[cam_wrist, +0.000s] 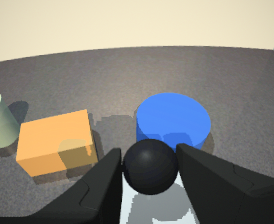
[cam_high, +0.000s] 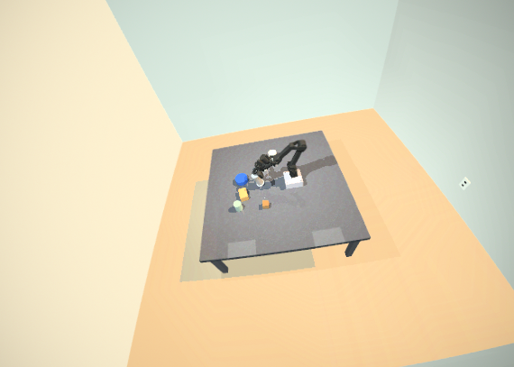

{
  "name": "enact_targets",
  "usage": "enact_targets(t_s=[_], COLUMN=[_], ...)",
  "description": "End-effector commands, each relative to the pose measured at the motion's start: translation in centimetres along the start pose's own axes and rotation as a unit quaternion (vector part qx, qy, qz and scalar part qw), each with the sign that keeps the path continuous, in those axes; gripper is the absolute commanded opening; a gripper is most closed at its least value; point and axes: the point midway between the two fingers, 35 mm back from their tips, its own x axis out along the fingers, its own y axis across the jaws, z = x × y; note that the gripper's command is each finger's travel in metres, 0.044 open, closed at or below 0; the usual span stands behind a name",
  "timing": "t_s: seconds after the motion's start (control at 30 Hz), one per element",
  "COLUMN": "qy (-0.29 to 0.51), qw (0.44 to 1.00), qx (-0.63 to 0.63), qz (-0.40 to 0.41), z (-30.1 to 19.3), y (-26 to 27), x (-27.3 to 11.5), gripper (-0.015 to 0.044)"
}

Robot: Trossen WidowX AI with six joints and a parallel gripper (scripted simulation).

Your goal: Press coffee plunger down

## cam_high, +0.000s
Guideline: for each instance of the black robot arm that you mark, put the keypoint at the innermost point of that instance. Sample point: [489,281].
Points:
[292,168]

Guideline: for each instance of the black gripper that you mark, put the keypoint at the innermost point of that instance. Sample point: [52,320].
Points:
[259,172]

